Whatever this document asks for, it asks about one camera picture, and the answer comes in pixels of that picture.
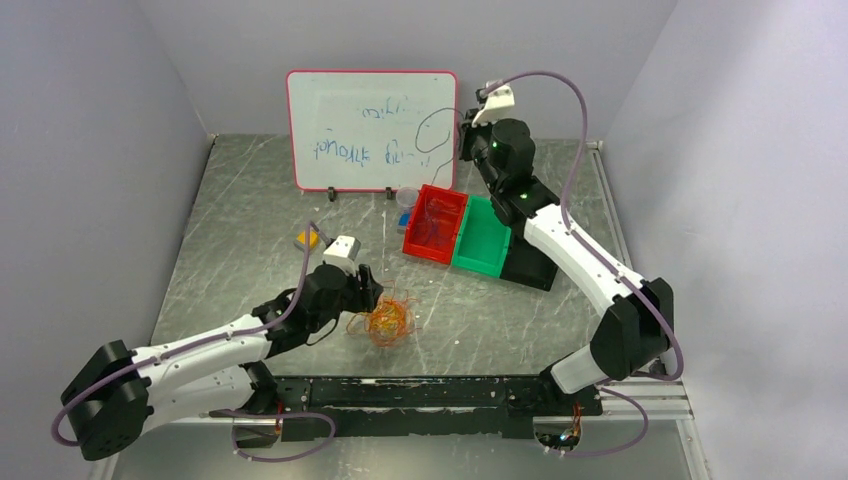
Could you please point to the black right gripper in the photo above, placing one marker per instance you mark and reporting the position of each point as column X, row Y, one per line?
column 467, row 132

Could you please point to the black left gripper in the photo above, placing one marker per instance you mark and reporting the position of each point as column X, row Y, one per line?
column 364, row 290

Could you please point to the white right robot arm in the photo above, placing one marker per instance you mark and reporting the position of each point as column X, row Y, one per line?
column 636, row 314

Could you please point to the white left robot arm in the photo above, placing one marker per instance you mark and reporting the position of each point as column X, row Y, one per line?
column 122, row 393

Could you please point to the yellow grey block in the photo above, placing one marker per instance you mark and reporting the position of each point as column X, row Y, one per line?
column 307, row 241

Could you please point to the green plastic bin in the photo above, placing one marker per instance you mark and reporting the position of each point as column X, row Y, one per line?
column 483, row 242

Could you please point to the red plastic bin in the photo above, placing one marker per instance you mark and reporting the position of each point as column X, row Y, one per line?
column 434, row 224

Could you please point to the clear plastic cup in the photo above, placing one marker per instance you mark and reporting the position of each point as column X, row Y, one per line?
column 406, row 198

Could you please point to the black plastic bin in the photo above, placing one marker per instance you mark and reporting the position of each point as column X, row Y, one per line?
column 526, row 265

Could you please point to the pink framed whiteboard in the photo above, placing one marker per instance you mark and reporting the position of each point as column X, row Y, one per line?
column 369, row 131

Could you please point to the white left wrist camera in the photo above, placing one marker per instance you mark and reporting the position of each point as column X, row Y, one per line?
column 342, row 253

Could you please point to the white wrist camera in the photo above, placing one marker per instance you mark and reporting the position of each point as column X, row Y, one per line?
column 342, row 253
column 494, row 106

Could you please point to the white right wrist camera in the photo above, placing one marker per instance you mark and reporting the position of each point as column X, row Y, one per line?
column 494, row 106

